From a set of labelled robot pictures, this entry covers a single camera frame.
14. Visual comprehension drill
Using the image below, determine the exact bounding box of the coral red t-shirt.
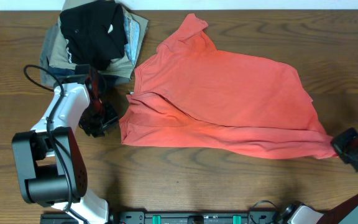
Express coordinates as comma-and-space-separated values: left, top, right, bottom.
119, 14, 336, 159

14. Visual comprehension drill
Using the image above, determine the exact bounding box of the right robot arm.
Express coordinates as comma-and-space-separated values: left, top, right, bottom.
279, 128, 358, 224

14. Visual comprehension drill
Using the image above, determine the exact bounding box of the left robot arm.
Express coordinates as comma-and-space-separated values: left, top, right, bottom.
12, 65, 118, 223

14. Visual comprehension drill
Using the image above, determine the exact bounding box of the dark blue folded garment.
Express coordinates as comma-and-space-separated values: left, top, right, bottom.
40, 64, 122, 88

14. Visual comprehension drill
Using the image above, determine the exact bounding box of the grey folded garment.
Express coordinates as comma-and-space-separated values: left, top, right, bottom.
39, 23, 131, 89

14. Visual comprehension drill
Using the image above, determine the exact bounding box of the khaki folded garment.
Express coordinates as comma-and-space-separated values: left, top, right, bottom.
45, 1, 149, 79

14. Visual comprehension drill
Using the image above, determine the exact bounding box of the black folded shirt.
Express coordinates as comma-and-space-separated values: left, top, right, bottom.
59, 1, 127, 70

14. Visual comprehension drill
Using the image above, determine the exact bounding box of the light blue folded garment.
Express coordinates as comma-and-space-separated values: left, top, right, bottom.
124, 14, 140, 65

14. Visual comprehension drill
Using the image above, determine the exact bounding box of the black looped cable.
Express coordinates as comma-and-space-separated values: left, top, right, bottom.
249, 200, 276, 224

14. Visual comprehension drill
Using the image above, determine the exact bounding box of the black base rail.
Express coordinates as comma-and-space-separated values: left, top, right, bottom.
40, 210, 323, 224

